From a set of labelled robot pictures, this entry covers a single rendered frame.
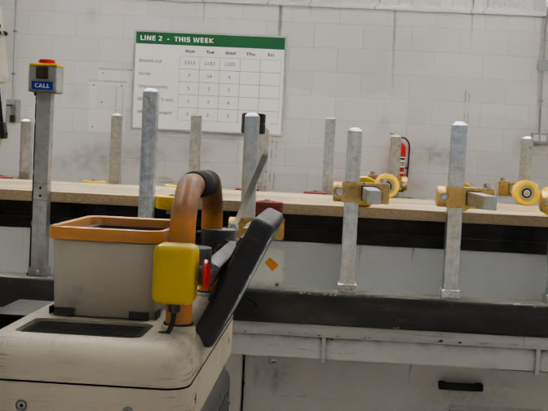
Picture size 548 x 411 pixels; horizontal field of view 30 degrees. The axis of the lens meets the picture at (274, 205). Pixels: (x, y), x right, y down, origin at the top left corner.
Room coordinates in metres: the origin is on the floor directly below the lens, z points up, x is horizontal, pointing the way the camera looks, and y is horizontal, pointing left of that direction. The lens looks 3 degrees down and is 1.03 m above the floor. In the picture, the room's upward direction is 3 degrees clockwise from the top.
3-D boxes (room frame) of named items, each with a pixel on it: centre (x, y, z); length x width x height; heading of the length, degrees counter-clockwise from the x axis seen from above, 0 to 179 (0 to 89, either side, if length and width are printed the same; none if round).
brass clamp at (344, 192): (2.48, -0.21, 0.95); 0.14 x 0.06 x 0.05; 88
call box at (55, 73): (2.52, 0.57, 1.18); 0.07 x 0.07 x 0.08; 88
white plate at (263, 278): (2.47, 0.09, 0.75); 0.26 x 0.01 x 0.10; 88
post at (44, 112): (2.52, 0.57, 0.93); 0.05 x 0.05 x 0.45; 88
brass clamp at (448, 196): (2.47, -0.46, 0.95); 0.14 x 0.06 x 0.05; 88
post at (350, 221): (2.48, -0.19, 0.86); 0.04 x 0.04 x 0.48; 88
